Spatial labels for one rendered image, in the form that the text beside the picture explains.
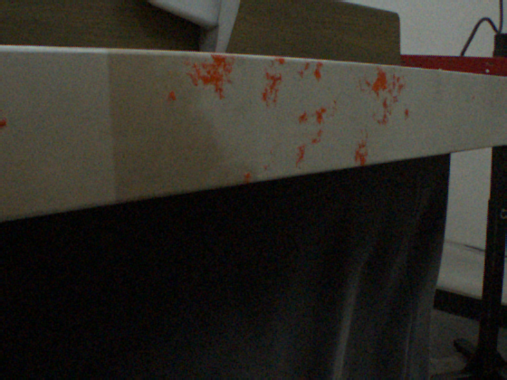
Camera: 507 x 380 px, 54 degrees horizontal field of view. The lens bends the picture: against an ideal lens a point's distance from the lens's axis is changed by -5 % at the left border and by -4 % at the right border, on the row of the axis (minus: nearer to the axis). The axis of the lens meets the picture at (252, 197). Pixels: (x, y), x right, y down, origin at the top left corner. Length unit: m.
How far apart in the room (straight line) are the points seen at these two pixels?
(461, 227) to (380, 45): 2.09
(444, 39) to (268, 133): 2.34
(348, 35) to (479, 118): 0.16
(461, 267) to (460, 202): 0.30
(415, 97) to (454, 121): 0.04
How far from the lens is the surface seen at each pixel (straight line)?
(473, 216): 2.45
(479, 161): 2.40
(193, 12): 0.28
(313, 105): 0.17
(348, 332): 0.39
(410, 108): 0.22
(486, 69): 1.51
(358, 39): 0.41
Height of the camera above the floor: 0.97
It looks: 10 degrees down
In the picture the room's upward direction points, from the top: 2 degrees counter-clockwise
